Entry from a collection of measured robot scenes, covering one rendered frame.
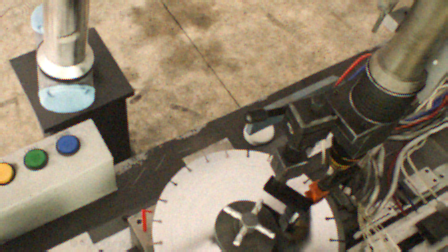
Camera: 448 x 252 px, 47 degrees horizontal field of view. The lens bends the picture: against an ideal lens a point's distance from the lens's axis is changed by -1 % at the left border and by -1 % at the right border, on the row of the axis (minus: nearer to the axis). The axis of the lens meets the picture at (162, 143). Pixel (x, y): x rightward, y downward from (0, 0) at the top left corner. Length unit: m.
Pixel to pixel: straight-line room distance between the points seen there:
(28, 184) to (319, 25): 1.85
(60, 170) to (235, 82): 1.37
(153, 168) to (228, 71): 1.19
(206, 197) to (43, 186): 0.32
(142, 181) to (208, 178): 0.26
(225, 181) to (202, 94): 1.29
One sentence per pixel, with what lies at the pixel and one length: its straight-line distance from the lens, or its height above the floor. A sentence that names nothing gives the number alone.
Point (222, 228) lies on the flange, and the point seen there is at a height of 0.96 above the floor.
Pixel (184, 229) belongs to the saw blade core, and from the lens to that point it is 0.93.
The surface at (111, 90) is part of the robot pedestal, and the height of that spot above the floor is 0.75.
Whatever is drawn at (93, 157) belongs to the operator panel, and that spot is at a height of 0.90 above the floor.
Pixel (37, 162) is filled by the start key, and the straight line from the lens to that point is 1.06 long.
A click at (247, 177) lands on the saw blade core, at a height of 0.95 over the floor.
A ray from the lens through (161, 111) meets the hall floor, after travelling 2.19.
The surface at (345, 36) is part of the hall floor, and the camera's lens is 2.60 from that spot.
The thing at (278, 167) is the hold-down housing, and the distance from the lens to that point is 0.83.
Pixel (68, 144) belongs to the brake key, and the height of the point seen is 0.91.
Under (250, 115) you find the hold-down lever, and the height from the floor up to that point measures 1.22.
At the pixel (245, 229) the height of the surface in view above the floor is 1.00.
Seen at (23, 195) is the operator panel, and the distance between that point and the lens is 1.05.
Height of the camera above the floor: 1.82
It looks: 60 degrees down
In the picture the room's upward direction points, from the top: 1 degrees clockwise
